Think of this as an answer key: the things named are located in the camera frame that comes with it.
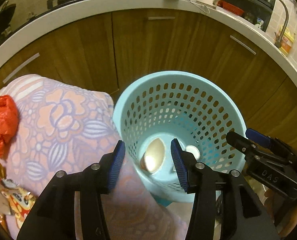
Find orange panda snack wrapper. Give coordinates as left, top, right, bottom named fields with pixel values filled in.
left=0, top=177, right=37, bottom=229

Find red white paper cup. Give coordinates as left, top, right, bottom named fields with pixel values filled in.
left=140, top=138, right=166, bottom=174

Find red plastic bag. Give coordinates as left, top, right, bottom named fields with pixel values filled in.
left=0, top=95, right=19, bottom=159

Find steel kitchen faucet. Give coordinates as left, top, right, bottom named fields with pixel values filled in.
left=268, top=0, right=290, bottom=49

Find light blue perforated trash basket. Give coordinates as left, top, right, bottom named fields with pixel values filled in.
left=113, top=71, right=246, bottom=206

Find person's hand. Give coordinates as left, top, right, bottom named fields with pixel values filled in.
left=264, top=189, right=297, bottom=238

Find yellow dish soap bottle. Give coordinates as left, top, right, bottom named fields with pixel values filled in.
left=279, top=28, right=295, bottom=56

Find red tray by window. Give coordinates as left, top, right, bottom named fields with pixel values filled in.
left=218, top=0, right=244, bottom=16

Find wooden base cabinets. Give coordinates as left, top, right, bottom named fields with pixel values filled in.
left=0, top=9, right=297, bottom=149

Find black wok with lid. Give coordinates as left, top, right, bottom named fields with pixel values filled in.
left=0, top=4, right=16, bottom=35

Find white charging cable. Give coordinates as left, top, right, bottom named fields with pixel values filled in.
left=163, top=0, right=211, bottom=15

